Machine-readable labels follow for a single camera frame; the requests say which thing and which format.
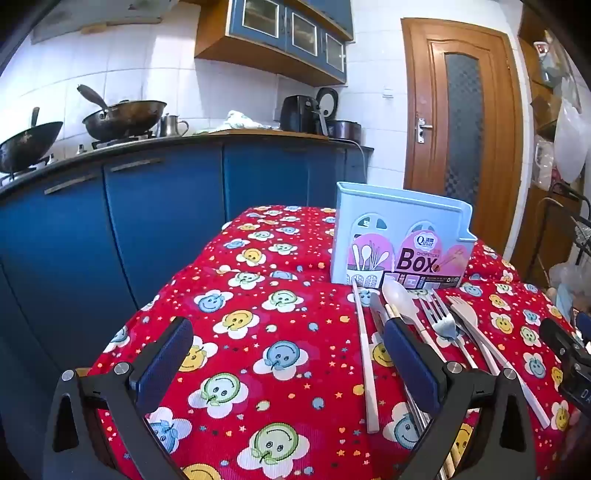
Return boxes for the gas stove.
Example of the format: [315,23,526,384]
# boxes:
[91,131,156,150]

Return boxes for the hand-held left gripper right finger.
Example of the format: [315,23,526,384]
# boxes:
[382,318,536,480]

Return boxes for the white crumpled cloth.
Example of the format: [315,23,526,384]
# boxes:
[222,110,273,133]

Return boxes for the white plastic fork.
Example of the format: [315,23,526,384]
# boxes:
[445,295,551,429]

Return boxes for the blue base cabinets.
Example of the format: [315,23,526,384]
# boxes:
[0,134,375,416]

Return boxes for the large dark wok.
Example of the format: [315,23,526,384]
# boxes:
[82,99,168,141]

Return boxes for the wooden door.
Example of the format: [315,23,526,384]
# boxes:
[401,17,525,268]

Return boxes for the steel table knife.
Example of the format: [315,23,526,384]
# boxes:
[368,292,432,462]

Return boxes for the red smiley flower tablecloth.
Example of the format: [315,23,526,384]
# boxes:
[85,205,585,480]

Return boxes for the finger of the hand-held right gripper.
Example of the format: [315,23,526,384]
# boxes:
[539,318,591,370]

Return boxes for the blue wall cabinet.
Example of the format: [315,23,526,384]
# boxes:
[194,0,354,88]

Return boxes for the dark metal spatula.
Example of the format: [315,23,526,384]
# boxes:
[76,84,112,114]

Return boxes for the range hood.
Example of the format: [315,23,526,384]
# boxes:
[31,0,182,45]

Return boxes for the wooden counter board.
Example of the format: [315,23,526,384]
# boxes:
[203,128,331,137]

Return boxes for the black rice cooker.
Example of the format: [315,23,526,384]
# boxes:
[316,87,363,140]

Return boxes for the black wire trolley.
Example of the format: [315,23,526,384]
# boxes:
[536,182,591,278]

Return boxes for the steel fork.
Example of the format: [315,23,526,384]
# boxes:
[418,288,478,370]

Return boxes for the light blue utensil holder box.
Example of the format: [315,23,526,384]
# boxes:
[331,181,478,289]

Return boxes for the white chopstick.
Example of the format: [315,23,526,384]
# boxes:
[352,281,380,433]

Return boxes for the steel pitcher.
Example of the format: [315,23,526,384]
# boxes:
[159,114,190,138]

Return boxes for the clear plastic bag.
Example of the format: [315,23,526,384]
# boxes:
[549,262,591,324]

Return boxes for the white plastic container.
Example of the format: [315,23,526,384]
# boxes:
[533,136,556,191]

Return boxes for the wooden shelf unit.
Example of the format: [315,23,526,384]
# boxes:
[516,18,591,289]

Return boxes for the white plastic spoon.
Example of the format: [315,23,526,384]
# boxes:
[381,279,446,365]

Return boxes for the small black wok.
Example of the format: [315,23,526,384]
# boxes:
[0,107,64,175]

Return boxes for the white plastic bag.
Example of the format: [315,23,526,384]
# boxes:
[553,98,591,184]

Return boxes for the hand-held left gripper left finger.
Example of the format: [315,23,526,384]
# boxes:
[42,318,195,480]

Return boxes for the black air fryer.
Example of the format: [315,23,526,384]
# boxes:
[280,95,329,137]

